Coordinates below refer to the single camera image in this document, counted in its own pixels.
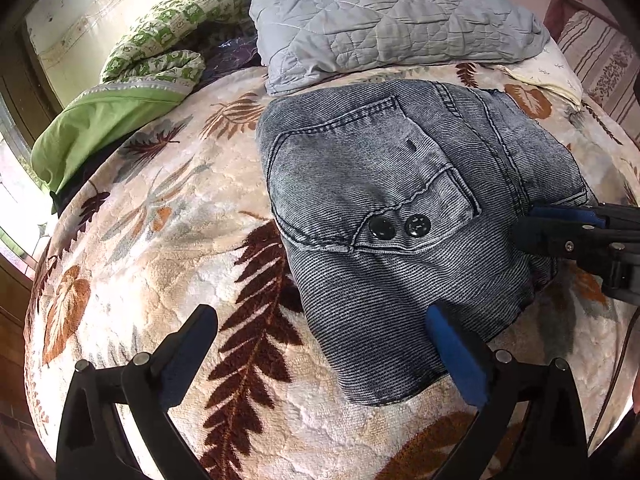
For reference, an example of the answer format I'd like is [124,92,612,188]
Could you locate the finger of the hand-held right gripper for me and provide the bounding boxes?
[510,219,640,262]
[530,203,640,231]

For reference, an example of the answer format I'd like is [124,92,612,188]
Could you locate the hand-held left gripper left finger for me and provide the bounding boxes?
[56,304,219,480]

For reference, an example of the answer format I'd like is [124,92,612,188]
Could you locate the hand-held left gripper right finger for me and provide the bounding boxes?
[425,302,587,480]

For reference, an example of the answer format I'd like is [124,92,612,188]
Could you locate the grey denim pants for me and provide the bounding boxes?
[256,79,601,407]

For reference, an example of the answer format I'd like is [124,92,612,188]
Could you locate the leaf print blanket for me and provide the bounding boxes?
[22,60,640,480]

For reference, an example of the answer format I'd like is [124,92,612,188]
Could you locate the cream pillow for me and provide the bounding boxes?
[495,37,586,108]

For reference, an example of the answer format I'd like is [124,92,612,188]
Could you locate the striped cushion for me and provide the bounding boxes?
[555,10,640,128]

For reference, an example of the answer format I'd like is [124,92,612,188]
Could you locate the stained glass pane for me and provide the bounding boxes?
[0,110,51,271]

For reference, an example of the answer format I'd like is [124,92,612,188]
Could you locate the green patterned quilt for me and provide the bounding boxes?
[31,0,253,193]

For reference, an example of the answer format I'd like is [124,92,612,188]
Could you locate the grey quilted pillow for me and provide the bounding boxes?
[242,0,551,98]

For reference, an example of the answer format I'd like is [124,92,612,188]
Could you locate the purple cloth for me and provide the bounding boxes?
[202,25,263,78]

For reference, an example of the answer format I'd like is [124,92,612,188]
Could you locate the black cable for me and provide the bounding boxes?
[587,310,632,450]

